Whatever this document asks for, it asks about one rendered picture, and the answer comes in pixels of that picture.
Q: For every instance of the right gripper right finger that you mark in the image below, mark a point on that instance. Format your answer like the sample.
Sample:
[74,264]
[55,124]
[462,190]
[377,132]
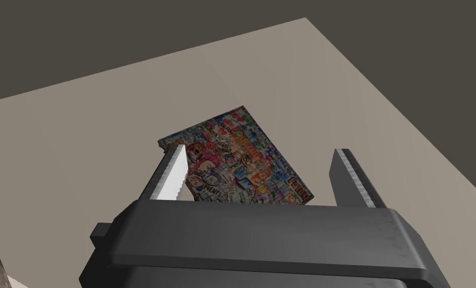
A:
[351,182]

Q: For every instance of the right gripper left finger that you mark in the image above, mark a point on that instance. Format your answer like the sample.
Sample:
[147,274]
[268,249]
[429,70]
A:
[169,176]

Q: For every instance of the colourful doodle-covered book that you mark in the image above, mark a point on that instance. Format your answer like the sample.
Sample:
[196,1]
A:
[241,160]

